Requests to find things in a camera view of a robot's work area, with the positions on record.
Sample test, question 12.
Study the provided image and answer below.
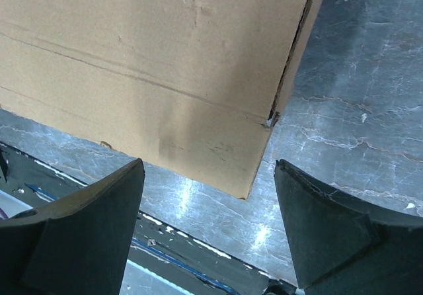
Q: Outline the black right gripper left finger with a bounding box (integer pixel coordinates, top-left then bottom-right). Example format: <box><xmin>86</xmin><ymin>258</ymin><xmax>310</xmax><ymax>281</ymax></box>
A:
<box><xmin>1</xmin><ymin>159</ymin><xmax>145</xmax><ymax>294</ymax></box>

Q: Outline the brown cardboard box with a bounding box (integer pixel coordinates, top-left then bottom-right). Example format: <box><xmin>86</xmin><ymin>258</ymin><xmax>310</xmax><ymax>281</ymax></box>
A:
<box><xmin>1</xmin><ymin>0</ymin><xmax>322</xmax><ymax>199</ymax></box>

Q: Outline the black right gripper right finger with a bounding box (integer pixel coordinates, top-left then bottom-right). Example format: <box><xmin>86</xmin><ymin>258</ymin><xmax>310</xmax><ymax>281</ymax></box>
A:
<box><xmin>274</xmin><ymin>159</ymin><xmax>422</xmax><ymax>289</ymax></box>

